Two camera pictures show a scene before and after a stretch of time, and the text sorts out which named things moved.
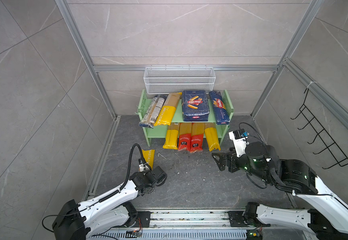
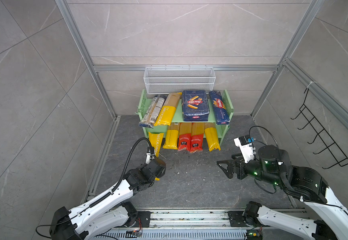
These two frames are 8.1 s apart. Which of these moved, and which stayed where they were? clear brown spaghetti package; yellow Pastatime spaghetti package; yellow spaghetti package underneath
Moved: yellow spaghetti package underneath
Stayed: clear brown spaghetti package; yellow Pastatime spaghetti package
